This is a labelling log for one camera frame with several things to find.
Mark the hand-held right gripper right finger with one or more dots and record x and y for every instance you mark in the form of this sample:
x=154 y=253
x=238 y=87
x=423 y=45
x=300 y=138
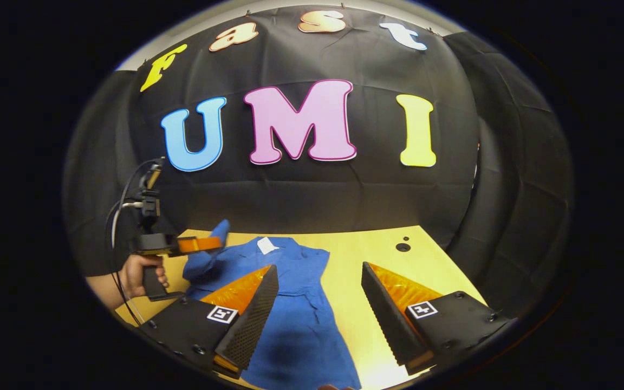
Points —
x=388 y=319

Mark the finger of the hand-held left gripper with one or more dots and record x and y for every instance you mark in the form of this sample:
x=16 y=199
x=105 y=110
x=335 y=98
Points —
x=198 y=245

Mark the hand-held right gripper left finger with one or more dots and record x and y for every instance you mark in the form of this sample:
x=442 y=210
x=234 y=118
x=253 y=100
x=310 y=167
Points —
x=252 y=325

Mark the blue shirt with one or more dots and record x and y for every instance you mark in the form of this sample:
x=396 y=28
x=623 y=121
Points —
x=296 y=325

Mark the black backdrop cloth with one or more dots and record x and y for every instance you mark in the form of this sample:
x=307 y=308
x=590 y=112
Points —
x=317 y=195

